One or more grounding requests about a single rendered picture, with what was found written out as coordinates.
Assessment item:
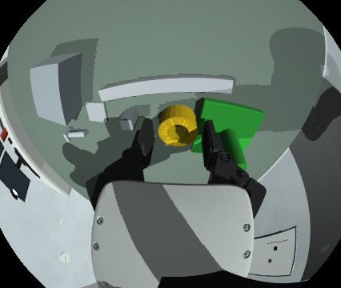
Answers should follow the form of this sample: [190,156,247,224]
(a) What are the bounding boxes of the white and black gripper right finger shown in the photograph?
[202,120,267,219]

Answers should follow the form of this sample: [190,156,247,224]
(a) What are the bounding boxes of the white flat bar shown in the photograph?
[98,75,233,102]

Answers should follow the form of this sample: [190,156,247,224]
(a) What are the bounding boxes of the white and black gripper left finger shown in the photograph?
[86,118,154,210]

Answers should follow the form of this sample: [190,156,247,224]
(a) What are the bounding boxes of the green peg on flat base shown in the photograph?
[191,98,265,170]

